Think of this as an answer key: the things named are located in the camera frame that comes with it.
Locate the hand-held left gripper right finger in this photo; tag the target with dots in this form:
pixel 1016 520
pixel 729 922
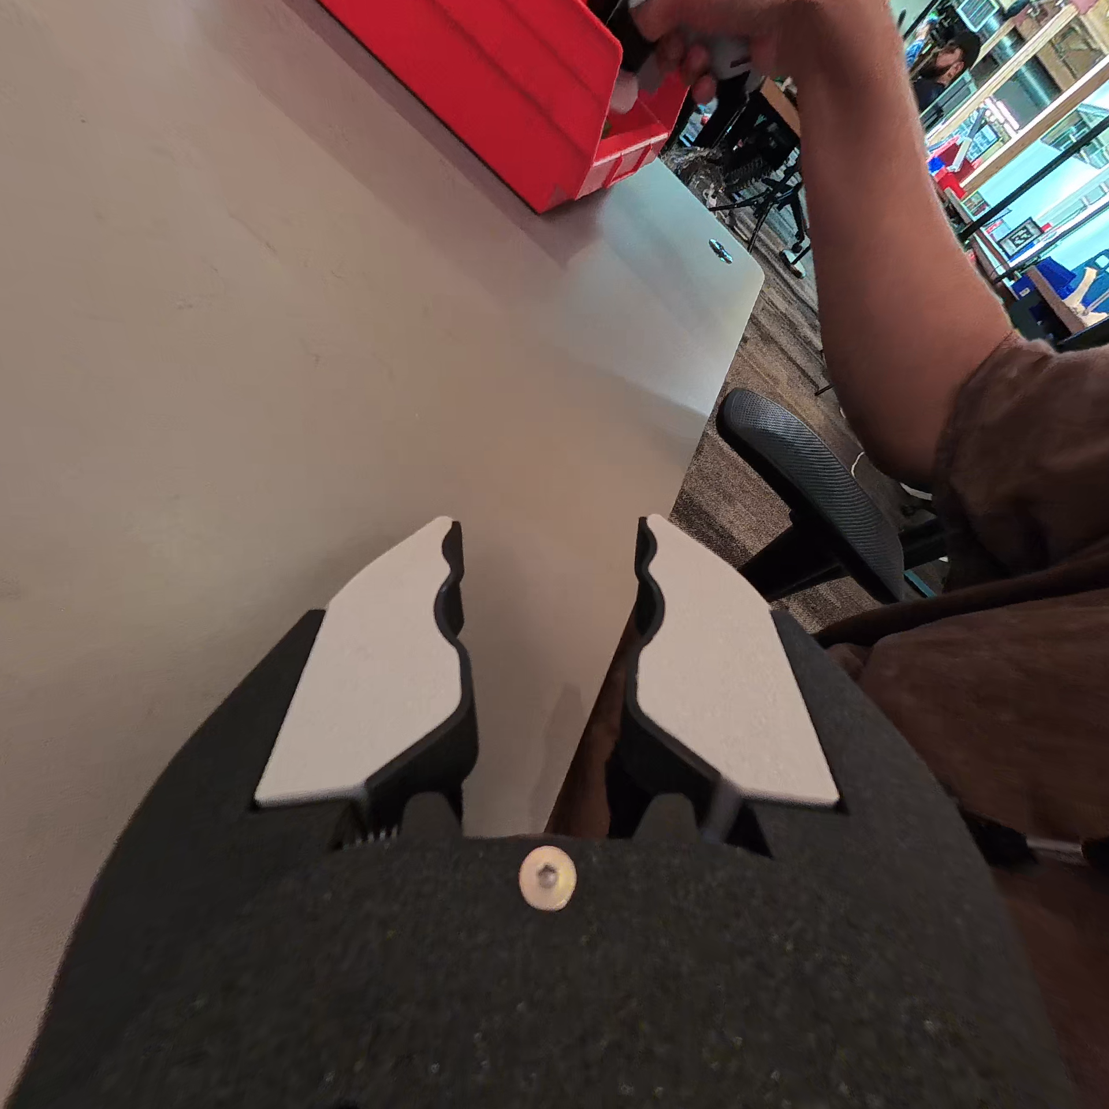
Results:
pixel 728 685

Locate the person's brown clothing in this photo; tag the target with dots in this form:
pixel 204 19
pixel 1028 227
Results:
pixel 1024 624

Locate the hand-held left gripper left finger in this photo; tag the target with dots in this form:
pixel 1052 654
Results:
pixel 368 685

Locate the red plastic bin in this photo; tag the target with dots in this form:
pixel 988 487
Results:
pixel 504 87

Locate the black office chair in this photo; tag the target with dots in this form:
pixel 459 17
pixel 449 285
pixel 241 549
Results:
pixel 815 493

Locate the person's right hand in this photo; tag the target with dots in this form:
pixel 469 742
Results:
pixel 764 34

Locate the grey desk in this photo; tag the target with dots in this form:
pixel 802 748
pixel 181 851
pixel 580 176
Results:
pixel 209 398

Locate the person's right forearm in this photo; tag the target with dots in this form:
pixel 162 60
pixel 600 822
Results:
pixel 893 277

